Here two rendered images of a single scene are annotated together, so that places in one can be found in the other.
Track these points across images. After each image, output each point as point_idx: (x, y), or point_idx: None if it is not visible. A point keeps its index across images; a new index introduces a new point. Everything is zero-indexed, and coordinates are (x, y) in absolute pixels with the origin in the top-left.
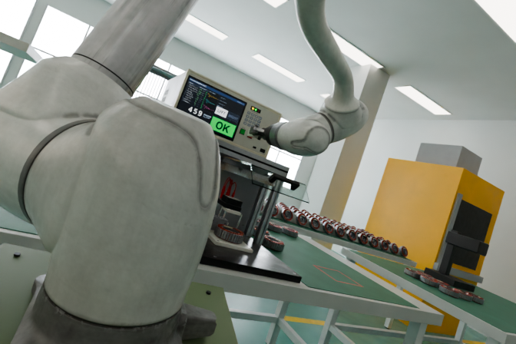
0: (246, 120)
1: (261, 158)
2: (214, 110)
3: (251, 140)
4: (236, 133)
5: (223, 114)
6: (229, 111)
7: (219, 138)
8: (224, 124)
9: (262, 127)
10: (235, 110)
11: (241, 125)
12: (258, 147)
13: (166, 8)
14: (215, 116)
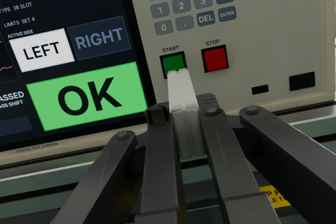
0: (163, 9)
1: (309, 128)
2: (13, 61)
3: (231, 72)
4: (155, 84)
5: (55, 56)
6: (68, 28)
7: (107, 139)
8: (88, 86)
9: None
10: (87, 4)
11: (154, 45)
12: (276, 78)
13: None
14: (34, 80)
